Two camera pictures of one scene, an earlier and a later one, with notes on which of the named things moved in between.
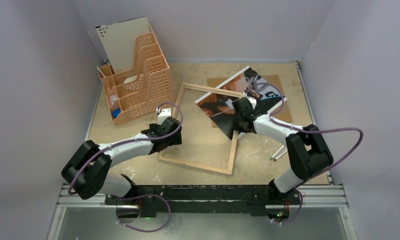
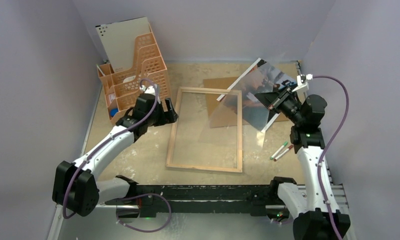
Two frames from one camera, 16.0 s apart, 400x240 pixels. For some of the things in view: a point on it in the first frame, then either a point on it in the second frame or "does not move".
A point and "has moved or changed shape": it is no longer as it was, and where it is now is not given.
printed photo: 218,107 has moved or changed shape
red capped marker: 280,155 does not move
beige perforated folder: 118,39 does not move
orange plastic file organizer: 131,95 does not move
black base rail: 251,199 does not move
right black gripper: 239,112 -> 279,101
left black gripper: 175,139 -> 167,117
